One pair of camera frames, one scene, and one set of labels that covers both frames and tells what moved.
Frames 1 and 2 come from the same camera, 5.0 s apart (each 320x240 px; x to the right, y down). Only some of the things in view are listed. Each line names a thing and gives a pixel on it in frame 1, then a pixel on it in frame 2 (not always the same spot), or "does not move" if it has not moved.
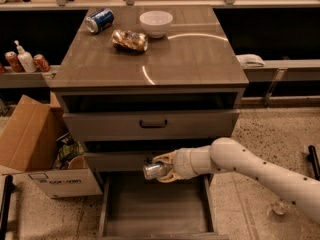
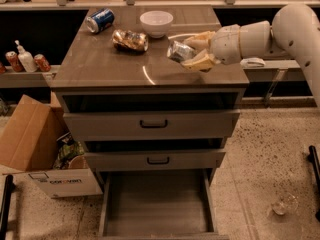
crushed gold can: x=130 y=40 does not move
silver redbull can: x=152 y=171 -> x=180 y=52
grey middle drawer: x=118 y=162 does not move
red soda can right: x=41 y=63 does not move
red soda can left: x=14 y=62 does not move
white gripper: x=181 y=164 -> x=225 y=44
